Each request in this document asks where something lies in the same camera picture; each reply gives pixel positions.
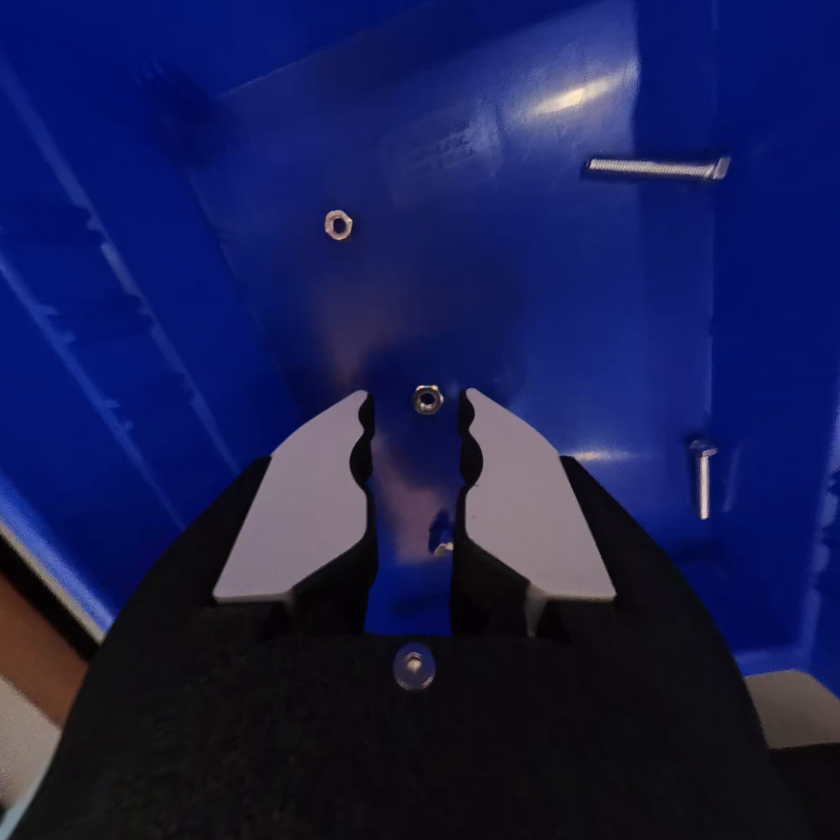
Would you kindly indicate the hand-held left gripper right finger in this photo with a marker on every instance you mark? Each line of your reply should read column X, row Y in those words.
column 538, row 525

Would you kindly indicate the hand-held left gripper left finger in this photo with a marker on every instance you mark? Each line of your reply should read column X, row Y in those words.
column 295, row 525

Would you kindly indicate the silver hex nut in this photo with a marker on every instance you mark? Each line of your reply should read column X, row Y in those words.
column 331, row 226
column 444, row 541
column 420, row 399

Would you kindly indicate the blue plastic bin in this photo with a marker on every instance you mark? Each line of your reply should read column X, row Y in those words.
column 197, row 328

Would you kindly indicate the silver bolt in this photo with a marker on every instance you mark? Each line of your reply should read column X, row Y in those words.
column 704, row 479
column 650, row 168

